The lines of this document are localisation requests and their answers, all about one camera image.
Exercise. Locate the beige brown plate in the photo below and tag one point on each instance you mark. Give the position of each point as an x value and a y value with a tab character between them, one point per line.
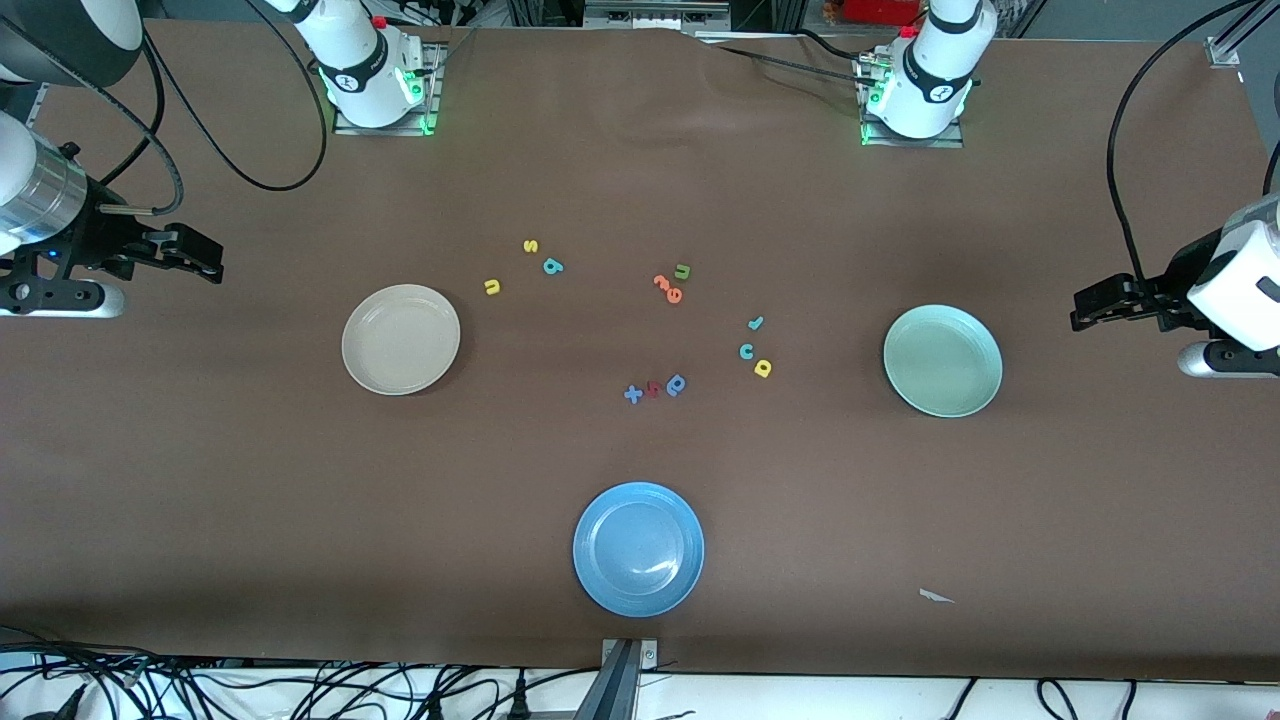
400	340

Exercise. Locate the blue plate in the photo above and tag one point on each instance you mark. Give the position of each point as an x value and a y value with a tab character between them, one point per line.
638	550

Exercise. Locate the pale green plate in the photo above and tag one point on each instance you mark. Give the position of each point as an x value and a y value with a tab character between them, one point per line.
942	360

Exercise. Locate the white paper scrap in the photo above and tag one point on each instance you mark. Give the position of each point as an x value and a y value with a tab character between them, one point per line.
934	596

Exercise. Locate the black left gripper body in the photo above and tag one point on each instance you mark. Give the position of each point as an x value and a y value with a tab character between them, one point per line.
1183	272

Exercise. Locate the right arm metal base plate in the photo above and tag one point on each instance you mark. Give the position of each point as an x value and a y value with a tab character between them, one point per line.
432	100

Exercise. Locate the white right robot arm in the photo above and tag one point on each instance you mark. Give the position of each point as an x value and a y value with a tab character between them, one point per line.
360	70

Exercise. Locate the red box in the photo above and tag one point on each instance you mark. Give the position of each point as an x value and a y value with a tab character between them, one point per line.
880	10

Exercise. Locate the aluminium corner bracket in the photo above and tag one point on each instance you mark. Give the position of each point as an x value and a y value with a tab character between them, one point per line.
1222	52

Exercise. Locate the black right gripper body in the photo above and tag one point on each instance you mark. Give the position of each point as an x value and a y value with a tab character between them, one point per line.
97	238

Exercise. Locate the blue foam letter a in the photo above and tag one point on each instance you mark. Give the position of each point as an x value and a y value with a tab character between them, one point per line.
676	386

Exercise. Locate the grey aluminium frame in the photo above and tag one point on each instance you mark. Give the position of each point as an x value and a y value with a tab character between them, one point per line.
655	14

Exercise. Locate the aluminium profile with bracket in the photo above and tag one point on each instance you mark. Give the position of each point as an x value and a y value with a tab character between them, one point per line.
618	680

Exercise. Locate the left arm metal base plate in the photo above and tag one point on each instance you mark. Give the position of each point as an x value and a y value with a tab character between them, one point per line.
870	138

